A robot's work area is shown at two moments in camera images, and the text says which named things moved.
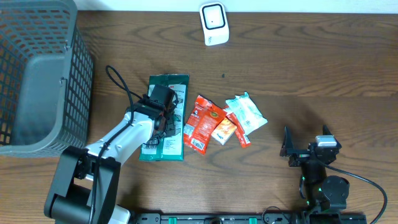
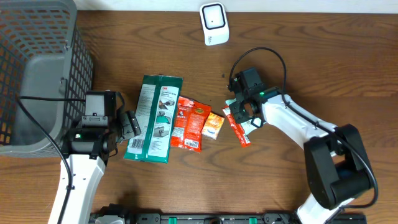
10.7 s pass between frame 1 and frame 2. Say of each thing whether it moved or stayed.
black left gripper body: moved
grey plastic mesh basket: stayed
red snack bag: moved
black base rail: stayed
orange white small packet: moved
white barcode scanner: stayed
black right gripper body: moved
